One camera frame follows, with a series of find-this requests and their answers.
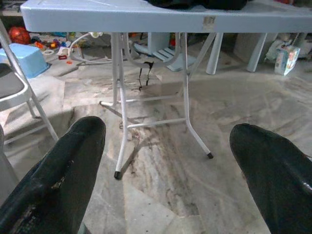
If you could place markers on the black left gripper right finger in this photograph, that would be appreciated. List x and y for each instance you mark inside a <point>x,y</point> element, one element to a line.
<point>280,185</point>

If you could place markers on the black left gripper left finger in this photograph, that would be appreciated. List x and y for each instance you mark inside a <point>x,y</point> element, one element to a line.
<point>56,175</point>

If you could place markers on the black garment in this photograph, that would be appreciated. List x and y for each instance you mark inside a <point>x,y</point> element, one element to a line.
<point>195,4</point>

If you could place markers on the grey metal folding chair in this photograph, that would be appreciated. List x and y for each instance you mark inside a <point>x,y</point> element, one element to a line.
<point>9,83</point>

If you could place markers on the light blue plastic stool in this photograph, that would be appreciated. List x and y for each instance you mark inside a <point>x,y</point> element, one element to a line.
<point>26,58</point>

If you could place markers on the printed diaper pack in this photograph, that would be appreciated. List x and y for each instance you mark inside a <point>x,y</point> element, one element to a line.
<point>286,61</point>

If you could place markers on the orange ball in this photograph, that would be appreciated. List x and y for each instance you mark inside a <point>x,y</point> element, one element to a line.
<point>19,35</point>

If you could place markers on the white hoop toy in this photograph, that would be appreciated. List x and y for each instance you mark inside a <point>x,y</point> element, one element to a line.
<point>95,34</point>

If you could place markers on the light blue slatted stool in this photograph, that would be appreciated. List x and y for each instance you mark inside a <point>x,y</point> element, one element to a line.
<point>163,53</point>

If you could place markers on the large white folding table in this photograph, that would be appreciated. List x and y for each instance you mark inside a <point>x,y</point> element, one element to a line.
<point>122,19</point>

